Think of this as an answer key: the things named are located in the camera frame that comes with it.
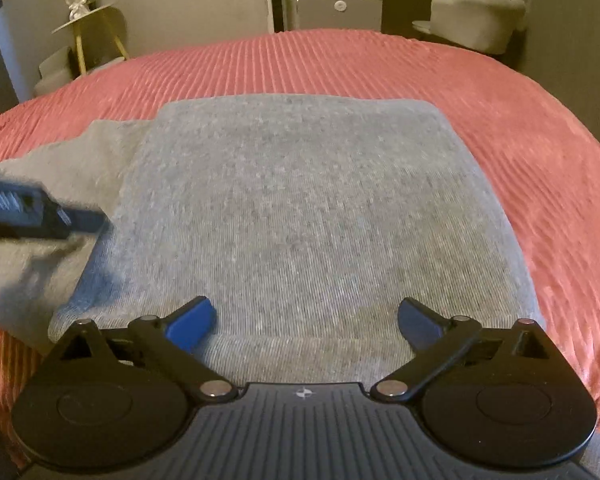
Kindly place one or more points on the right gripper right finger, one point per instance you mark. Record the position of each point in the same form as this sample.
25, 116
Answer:
505, 398

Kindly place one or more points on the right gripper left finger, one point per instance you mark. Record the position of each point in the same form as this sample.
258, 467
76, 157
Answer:
104, 399

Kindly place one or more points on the grey sweatpants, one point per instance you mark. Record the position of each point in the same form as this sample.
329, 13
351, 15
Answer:
304, 219

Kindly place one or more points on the grey round pouf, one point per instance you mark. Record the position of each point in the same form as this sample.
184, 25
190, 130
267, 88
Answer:
56, 71

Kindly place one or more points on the pink ribbed bedspread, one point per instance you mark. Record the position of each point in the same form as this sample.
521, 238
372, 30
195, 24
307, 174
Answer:
542, 162

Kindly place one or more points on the white door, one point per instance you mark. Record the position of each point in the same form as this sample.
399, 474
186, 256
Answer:
157, 25

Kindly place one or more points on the grey cabinet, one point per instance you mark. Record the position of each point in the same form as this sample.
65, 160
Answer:
340, 14

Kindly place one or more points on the white scalloped chair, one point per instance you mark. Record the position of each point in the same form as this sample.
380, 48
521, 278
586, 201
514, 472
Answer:
484, 26

